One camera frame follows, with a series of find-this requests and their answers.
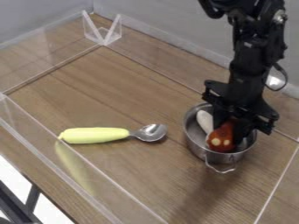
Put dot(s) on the black table leg frame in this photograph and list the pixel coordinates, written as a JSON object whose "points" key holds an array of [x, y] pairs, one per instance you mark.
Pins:
{"points": [[17, 211]]}

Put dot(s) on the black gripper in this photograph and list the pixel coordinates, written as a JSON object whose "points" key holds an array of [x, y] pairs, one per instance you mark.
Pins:
{"points": [[235, 106]]}

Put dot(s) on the silver pot with handles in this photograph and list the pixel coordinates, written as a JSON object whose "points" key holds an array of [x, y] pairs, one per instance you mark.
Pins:
{"points": [[196, 129]]}

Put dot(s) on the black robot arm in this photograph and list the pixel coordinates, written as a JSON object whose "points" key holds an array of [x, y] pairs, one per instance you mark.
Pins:
{"points": [[258, 22]]}

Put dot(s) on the red toy mushroom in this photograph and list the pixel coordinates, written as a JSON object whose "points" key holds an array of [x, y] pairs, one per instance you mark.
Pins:
{"points": [[219, 138]]}

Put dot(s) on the yellow-handled metal scoop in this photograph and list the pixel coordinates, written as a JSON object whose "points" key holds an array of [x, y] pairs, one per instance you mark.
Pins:
{"points": [[96, 135]]}

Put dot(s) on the clear acrylic barrier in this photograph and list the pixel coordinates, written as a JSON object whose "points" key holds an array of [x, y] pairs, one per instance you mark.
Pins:
{"points": [[61, 82]]}

